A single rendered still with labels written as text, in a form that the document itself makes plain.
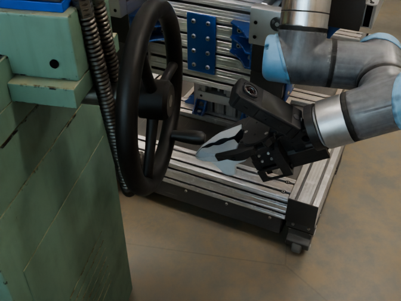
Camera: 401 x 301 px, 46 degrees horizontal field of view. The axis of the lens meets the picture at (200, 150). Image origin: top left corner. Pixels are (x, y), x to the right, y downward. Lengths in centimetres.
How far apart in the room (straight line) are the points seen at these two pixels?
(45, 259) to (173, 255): 74
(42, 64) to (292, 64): 36
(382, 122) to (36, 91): 47
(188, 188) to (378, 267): 64
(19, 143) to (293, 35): 43
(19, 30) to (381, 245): 132
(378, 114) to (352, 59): 11
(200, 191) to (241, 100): 87
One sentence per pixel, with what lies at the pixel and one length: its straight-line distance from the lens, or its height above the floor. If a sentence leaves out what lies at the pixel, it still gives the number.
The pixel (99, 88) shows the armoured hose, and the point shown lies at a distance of 69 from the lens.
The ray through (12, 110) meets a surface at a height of 83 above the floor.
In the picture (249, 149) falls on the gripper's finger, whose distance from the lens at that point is 72.
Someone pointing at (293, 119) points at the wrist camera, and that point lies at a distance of 71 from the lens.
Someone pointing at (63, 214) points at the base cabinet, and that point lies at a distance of 89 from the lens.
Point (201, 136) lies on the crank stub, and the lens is 79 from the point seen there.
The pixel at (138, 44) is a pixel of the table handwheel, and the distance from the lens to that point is 59.
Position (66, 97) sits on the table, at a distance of 65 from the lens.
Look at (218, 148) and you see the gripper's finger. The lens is 76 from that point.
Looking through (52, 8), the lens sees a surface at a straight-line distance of 63.
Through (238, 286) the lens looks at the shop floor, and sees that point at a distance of 147.
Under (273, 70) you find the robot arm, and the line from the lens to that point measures 76.
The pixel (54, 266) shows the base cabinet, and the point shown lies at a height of 51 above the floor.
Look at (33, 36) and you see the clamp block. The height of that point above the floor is 93.
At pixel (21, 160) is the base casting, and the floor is 75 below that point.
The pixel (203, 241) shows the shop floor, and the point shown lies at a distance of 157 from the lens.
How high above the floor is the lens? 119
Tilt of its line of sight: 38 degrees down
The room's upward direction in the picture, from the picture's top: straight up
